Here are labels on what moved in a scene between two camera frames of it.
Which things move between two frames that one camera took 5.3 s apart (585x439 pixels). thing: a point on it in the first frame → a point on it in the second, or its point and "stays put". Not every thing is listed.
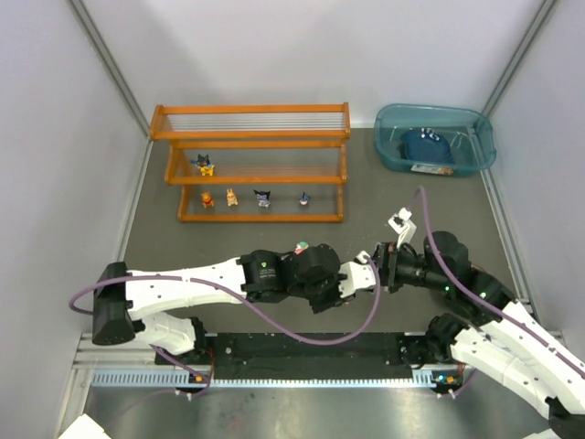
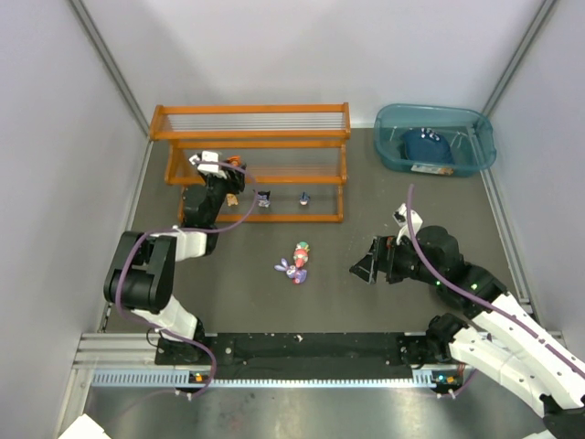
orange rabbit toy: (231, 198) stays put
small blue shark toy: (304, 198) stays put
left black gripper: (326, 301) → (230, 177)
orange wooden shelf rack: (256, 163) stays put
